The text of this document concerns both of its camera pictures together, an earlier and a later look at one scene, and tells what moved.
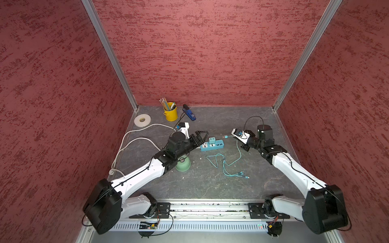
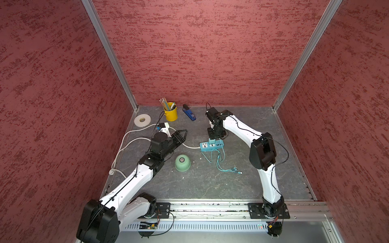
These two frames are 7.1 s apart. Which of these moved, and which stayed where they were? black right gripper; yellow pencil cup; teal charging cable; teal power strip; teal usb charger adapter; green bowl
Moved: black right gripper; teal charging cable
Stayed: yellow pencil cup; green bowl; teal power strip; teal usb charger adapter
